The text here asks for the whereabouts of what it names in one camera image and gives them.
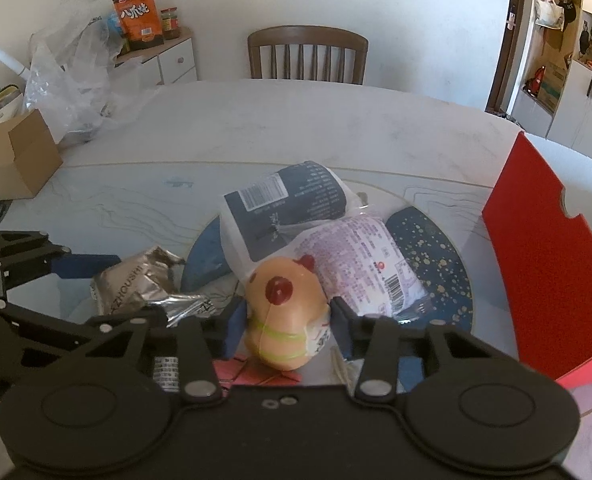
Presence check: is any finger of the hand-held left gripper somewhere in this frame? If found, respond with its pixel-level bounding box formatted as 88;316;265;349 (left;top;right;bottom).
0;297;169;401
0;230;122;293

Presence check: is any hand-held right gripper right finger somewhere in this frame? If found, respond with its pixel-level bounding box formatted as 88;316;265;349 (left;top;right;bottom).
330;297;524;405

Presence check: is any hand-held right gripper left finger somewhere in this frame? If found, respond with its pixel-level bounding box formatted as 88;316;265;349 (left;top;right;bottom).
96;304;249;405

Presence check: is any brown foil snack packet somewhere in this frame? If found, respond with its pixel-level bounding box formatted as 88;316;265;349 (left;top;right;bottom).
92;246;185;317

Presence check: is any tan animal squeeze toy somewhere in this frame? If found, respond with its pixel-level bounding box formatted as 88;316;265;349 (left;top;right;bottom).
245;255;333;372

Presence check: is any pink snack packet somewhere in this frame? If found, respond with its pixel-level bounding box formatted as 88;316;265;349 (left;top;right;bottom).
291;212;431;318

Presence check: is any navy and white snack packet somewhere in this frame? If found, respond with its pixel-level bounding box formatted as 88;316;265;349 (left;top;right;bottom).
219;161;364;280

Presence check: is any red cardboard box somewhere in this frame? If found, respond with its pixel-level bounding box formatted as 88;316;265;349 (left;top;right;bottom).
482;131;592;391

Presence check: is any white marble desktop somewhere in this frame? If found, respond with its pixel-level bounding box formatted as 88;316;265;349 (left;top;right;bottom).
0;78;521;396

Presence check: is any speckled blue round placemat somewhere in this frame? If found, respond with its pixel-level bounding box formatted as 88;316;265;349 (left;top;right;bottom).
180;205;474;391

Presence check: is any brown cardboard box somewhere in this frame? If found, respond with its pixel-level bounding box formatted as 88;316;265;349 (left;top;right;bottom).
0;108;64;201

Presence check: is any clear plastic bag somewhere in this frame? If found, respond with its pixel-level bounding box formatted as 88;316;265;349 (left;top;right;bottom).
23;0;142;148

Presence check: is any white paper roll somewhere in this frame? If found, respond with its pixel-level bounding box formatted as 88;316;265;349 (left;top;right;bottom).
0;47;31;78

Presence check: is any white side cabinet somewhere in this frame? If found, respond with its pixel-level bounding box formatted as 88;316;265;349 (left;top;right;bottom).
113;27;199;86

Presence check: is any orange snack bag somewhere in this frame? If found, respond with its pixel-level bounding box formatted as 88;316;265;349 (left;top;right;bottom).
112;0;165;52

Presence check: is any brown sauce jar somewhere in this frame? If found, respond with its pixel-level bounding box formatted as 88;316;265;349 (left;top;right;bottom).
160;7;181;40

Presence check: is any wooden chair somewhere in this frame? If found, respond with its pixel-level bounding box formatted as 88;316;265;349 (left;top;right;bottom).
247;26;369;86

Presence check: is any red bag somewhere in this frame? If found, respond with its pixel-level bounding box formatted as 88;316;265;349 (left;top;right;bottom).
524;66;549;93

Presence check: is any printed cardboard carton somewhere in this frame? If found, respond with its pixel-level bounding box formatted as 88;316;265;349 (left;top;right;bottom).
538;62;569;108

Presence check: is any brown wooden door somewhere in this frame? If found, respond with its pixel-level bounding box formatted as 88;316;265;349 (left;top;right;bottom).
486;0;531;116

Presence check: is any white tote bag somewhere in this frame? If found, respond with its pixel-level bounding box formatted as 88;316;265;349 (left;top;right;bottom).
534;0;566;28

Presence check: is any black hanging bag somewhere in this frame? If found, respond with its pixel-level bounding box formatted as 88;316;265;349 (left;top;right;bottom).
558;0;582;26

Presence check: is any white wall cabinet unit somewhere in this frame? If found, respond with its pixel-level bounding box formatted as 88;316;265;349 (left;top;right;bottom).
508;0;592;163

